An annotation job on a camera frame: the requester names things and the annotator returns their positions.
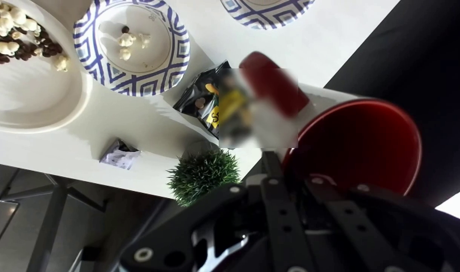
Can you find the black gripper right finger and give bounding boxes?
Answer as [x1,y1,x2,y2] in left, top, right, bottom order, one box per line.
[303,173,460,272]

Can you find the small grey packet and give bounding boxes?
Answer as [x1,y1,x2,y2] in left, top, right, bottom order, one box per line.
[98,138,141,173]

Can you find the popcorn chocolate mix pile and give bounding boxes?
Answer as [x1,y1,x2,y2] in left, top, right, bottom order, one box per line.
[0,0,69,73]

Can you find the white plate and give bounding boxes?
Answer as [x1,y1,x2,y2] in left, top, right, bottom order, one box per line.
[0,0,92,133]

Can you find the blue patterned bowl with popcorn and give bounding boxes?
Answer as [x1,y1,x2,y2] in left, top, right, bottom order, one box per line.
[71,0,191,99]

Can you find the black bench seat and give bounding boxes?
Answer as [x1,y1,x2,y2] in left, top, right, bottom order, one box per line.
[324,0,460,209]

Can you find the white mug red inside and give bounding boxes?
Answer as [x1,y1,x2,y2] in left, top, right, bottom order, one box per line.
[236,50,423,198]

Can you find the small green potted plant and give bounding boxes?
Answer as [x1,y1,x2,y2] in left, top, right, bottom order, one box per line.
[166,148,239,207]

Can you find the black yellow snack bag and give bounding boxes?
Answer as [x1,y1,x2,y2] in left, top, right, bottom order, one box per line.
[173,61,258,150]

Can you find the empty blue patterned bowl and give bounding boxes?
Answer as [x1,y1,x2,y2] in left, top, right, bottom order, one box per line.
[218,0,316,31]

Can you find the popcorn pieces in bowl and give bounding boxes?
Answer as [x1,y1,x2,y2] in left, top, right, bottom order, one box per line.
[116,25,152,62]

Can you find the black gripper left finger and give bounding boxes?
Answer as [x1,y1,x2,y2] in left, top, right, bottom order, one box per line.
[119,150,316,272]

